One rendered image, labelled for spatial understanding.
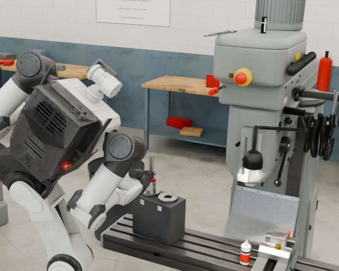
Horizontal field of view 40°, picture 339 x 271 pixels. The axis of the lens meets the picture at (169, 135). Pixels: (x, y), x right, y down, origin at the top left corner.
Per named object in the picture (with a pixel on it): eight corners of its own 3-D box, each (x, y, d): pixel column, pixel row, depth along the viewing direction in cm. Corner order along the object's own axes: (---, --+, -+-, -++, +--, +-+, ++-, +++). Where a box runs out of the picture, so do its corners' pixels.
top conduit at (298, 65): (296, 76, 154) (297, 66, 153) (283, 75, 155) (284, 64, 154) (316, 59, 193) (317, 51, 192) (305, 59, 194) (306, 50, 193)
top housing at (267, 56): (281, 89, 154) (287, 40, 149) (207, 81, 164) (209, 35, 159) (305, 69, 195) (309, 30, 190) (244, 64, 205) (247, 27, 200)
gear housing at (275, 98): (282, 112, 165) (285, 84, 162) (217, 104, 175) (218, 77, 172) (298, 94, 194) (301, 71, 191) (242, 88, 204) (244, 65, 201)
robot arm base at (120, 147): (125, 171, 150) (138, 138, 150) (91, 156, 154) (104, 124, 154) (139, 172, 165) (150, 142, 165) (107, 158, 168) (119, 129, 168)
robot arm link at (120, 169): (115, 177, 153) (140, 143, 152) (95, 161, 155) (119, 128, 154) (127, 178, 164) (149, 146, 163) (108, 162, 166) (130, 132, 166)
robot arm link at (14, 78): (21, 93, 160) (49, 65, 159) (4, 75, 161) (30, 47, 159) (34, 95, 172) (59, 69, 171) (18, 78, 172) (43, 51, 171)
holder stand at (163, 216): (169, 245, 208) (170, 205, 202) (132, 230, 220) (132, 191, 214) (184, 235, 217) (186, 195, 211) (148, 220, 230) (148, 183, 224)
